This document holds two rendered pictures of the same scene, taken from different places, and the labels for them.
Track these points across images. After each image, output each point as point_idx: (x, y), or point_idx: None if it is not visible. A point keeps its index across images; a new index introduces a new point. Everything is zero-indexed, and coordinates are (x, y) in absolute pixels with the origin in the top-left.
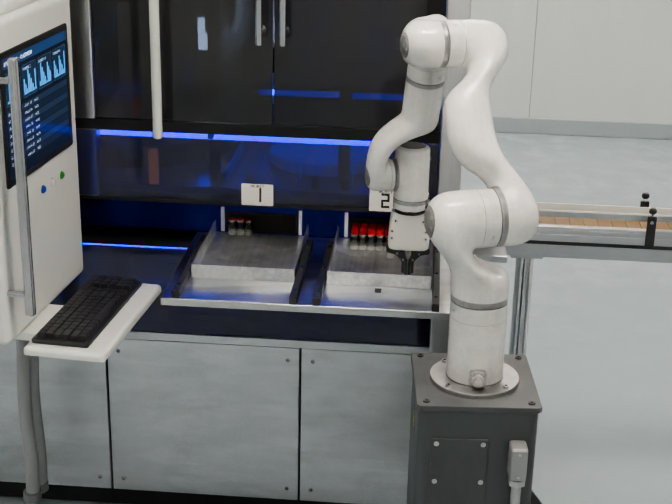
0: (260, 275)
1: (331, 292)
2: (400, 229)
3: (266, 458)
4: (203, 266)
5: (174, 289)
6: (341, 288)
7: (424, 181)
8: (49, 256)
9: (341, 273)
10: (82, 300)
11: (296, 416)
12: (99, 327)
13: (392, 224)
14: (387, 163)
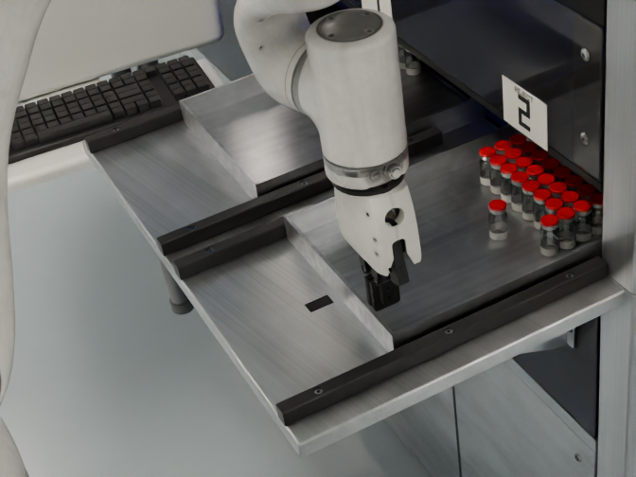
0: (231, 167)
1: (255, 261)
2: (342, 205)
3: (430, 431)
4: (187, 112)
5: (90, 136)
6: (285, 262)
7: (349, 124)
8: (78, 11)
9: (297, 234)
10: (92, 94)
11: (451, 401)
12: (30, 149)
13: (334, 187)
14: (289, 50)
